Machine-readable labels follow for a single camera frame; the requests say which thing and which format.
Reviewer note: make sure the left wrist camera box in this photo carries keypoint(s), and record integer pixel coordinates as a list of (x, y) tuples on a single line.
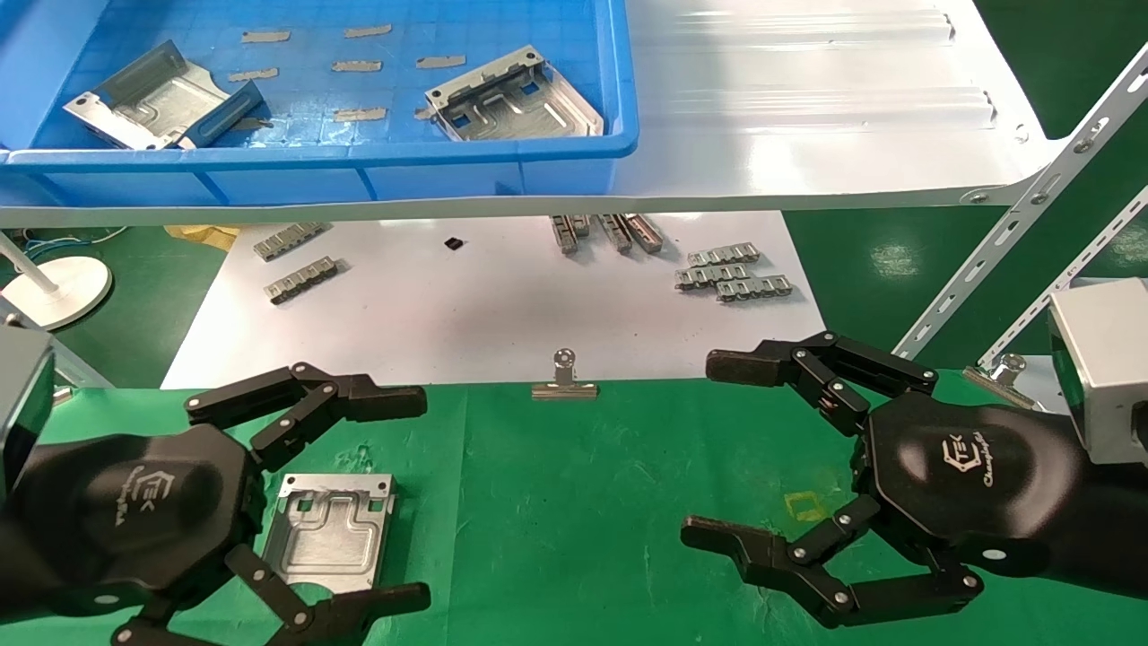
[(22, 404)]

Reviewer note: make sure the perforated white brace bar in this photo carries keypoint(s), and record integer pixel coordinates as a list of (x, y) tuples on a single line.
[(1076, 269), (1022, 211)]

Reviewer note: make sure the small ribbed metal part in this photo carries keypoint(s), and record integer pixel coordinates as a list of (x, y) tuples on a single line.
[(724, 255), (582, 224), (753, 288), (644, 231), (564, 235), (302, 279), (289, 240), (708, 276), (616, 233)]

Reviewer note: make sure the white metal shelf board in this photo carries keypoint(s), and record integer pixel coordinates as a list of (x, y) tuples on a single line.
[(807, 135)]

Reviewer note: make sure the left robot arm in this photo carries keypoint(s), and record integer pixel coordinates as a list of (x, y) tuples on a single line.
[(11, 565)]

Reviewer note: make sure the blue plastic bin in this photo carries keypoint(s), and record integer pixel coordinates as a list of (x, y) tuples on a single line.
[(314, 170)]

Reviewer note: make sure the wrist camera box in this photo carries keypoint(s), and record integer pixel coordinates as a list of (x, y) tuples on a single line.
[(22, 404), (1103, 359)]

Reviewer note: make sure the metal part with dark flange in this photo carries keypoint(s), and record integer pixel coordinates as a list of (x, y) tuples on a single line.
[(152, 99)]

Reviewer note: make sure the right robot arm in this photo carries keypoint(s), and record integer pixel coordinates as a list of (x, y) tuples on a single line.
[(1117, 529)]

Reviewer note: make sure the white round-base stand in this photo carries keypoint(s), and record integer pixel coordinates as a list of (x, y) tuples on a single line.
[(63, 287)]

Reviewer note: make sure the grey metal housing part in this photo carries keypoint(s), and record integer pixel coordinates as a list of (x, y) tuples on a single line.
[(327, 538)]

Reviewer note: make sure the silver binder clip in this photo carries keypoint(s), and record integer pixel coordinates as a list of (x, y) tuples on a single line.
[(564, 389), (63, 394), (1011, 366)]

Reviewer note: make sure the green table cloth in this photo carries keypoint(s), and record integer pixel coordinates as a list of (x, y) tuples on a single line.
[(583, 502)]

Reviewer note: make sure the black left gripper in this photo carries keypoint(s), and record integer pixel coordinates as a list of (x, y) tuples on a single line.
[(134, 511)]

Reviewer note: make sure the yellow bag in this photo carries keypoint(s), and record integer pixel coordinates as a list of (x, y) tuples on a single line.
[(202, 235)]

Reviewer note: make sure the metal part with blue windows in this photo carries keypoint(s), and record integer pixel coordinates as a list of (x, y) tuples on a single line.
[(520, 108)]

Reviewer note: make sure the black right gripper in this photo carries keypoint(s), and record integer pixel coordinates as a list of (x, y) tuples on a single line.
[(973, 475)]

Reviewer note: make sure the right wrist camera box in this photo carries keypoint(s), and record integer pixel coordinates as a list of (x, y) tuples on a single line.
[(1103, 359)]

